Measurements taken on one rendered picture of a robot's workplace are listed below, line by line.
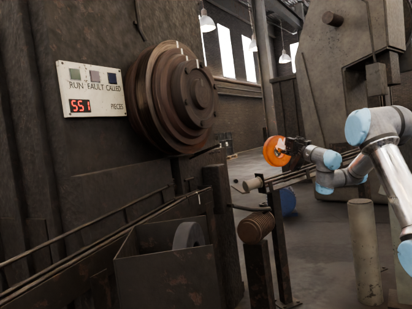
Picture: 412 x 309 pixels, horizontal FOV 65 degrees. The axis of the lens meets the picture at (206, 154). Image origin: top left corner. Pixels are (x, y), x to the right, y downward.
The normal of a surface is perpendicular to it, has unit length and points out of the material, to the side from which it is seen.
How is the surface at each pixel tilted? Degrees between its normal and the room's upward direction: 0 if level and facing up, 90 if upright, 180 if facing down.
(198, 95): 90
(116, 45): 90
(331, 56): 90
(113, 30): 90
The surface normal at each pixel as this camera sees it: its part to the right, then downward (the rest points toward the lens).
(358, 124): -0.99, 0.00
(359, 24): -0.71, 0.13
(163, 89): -0.10, -0.04
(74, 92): 0.84, -0.08
